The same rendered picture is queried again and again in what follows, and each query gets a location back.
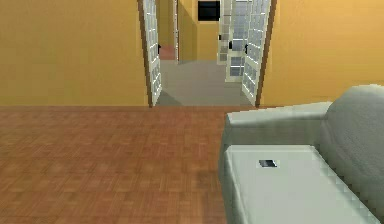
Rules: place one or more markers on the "black psp device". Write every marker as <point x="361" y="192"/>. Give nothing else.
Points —
<point x="267" y="163"/>

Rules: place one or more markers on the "pale grey sofa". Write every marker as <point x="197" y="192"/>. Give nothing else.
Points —
<point x="293" y="190"/>

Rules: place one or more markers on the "white glass-paned room door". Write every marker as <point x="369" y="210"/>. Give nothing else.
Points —
<point x="255" y="50"/>
<point x="235" y="43"/>
<point x="152" y="53"/>

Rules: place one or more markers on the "black framed wall picture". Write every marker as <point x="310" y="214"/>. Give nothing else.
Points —
<point x="209" y="10"/>

